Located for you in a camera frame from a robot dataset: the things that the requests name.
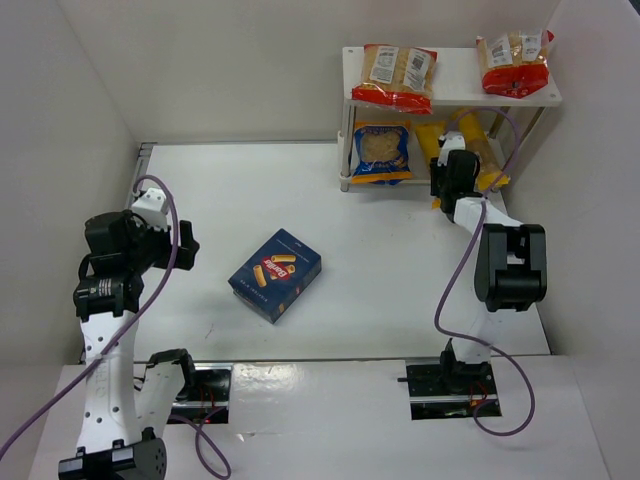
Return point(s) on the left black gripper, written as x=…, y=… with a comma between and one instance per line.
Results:
x=181, y=248

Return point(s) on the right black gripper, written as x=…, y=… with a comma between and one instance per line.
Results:
x=445, y=183

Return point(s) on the yellow spaghetti pack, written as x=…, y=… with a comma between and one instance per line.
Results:
x=427, y=136
x=477, y=141

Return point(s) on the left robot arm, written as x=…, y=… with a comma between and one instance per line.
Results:
x=123, y=424

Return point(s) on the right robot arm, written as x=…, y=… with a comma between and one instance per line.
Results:
x=510, y=269

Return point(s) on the yellow spaghetti pack on shelf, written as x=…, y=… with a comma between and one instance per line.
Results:
x=477, y=141

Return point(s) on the white two-tier shelf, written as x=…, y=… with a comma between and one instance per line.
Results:
x=456, y=84

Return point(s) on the blue orange pasta bag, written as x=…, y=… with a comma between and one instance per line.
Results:
x=382, y=149

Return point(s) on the red pasta bag left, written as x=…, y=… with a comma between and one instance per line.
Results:
x=398, y=78

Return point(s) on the red pasta bag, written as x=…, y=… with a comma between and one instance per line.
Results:
x=515, y=64
x=398, y=78

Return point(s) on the red pasta bag right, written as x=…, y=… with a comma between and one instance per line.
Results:
x=515, y=64

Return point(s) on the blue Barilla rigatoni box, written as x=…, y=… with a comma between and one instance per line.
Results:
x=271, y=280

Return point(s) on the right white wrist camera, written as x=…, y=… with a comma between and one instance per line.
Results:
x=450, y=141

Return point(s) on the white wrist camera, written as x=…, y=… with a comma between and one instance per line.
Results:
x=450, y=141
x=152, y=207

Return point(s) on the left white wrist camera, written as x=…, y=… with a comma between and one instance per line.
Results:
x=152, y=207

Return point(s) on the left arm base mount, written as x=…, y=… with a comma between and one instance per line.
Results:
x=199, y=394

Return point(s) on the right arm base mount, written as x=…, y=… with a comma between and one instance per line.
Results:
x=433, y=397

